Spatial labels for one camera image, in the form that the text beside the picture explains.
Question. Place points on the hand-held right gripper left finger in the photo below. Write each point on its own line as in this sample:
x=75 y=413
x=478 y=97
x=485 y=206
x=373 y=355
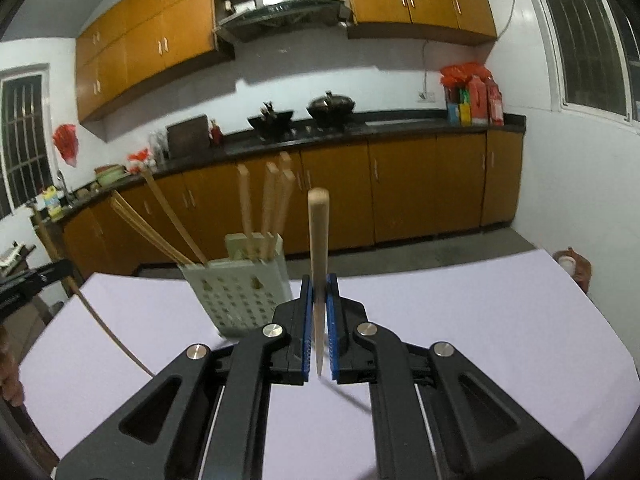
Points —
x=306 y=330

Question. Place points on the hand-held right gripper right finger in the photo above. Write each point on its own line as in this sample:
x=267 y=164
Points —
x=334 y=330

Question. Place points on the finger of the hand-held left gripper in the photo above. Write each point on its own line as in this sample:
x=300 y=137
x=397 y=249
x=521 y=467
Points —
x=45 y=275

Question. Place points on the grey-green perforated chopstick holder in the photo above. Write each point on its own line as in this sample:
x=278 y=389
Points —
x=235 y=300

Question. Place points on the person's left hand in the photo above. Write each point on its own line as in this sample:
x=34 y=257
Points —
x=11 y=375

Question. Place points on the yellow dish soap bottle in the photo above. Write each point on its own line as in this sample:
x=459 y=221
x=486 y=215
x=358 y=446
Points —
x=52 y=199

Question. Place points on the metal faucet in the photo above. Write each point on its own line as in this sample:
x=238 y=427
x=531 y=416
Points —
x=61 y=185

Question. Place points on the green bowl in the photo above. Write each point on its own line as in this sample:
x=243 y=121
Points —
x=112 y=176

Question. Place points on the small barred window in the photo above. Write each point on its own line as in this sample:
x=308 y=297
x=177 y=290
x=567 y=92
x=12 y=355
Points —
x=25 y=140

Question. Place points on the small red plastic bag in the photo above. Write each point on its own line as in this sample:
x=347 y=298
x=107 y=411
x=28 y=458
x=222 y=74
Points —
x=139 y=160

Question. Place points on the wooden lower kitchen cabinets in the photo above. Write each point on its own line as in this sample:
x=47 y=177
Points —
x=425 y=185

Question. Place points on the clear glass jars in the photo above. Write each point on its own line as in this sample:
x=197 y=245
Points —
x=159 y=146

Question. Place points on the dark cutting board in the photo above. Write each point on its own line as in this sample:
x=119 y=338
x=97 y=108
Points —
x=187 y=136

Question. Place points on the black kitchen countertop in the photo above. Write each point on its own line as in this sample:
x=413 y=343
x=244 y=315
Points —
x=400 y=127

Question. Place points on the red bottle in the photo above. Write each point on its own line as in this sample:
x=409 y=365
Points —
x=216 y=134

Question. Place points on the black wok with lid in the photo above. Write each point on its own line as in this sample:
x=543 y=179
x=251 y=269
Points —
x=331 y=107

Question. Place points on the brown object with white cap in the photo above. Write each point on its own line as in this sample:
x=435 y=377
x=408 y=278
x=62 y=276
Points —
x=575 y=270

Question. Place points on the blue and yellow box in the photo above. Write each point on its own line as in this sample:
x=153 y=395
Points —
x=459 y=112

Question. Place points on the red gift packages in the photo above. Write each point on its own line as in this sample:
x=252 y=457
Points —
x=475 y=90

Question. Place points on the white wall socket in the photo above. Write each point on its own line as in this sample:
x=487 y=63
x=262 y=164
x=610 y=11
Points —
x=425 y=96

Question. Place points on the barred window with white frame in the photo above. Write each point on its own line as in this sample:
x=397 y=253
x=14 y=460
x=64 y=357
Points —
x=585 y=35

